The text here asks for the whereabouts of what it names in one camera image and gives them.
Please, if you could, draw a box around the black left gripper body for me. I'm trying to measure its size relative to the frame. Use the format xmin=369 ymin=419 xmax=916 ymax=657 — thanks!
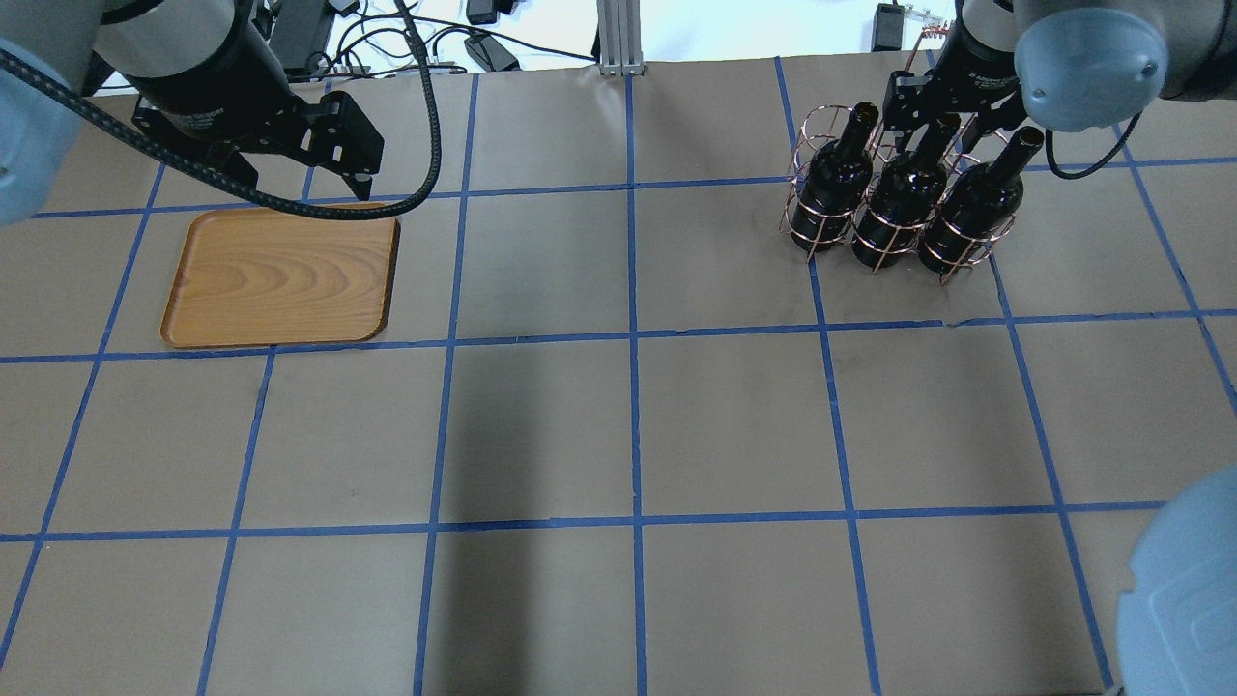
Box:
xmin=96 ymin=1 xmax=385 ymax=180

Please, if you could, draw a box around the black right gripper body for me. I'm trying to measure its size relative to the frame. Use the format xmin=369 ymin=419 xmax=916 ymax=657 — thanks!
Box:
xmin=882 ymin=1 xmax=1025 ymax=136

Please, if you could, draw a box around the dark wine bottle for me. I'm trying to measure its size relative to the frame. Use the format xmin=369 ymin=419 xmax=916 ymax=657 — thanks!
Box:
xmin=851 ymin=112 xmax=962 ymax=272
xmin=790 ymin=101 xmax=880 ymax=255
xmin=917 ymin=125 xmax=1047 ymax=281

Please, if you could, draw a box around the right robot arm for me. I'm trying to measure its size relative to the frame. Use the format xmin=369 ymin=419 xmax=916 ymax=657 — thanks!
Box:
xmin=882 ymin=1 xmax=1236 ymax=153

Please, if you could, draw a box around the wooden tray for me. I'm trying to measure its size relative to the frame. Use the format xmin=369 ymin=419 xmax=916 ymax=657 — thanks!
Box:
xmin=160 ymin=210 xmax=401 ymax=349

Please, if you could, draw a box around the black power adapter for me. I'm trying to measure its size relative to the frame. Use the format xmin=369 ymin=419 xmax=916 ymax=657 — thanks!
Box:
xmin=463 ymin=35 xmax=522 ymax=73

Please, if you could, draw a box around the braided black cable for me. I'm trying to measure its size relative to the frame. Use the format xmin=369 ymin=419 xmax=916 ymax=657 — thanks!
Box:
xmin=0 ymin=0 xmax=444 ymax=221

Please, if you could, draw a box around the copper wire bottle basket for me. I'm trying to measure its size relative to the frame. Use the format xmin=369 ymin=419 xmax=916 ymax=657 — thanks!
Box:
xmin=779 ymin=19 xmax=1021 ymax=283

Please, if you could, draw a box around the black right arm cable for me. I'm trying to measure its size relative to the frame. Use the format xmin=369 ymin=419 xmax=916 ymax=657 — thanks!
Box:
xmin=1044 ymin=116 xmax=1145 ymax=182

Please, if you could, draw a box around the aluminium frame post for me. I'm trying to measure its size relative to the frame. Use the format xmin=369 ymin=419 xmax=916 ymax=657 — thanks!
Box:
xmin=596 ymin=0 xmax=646 ymax=75

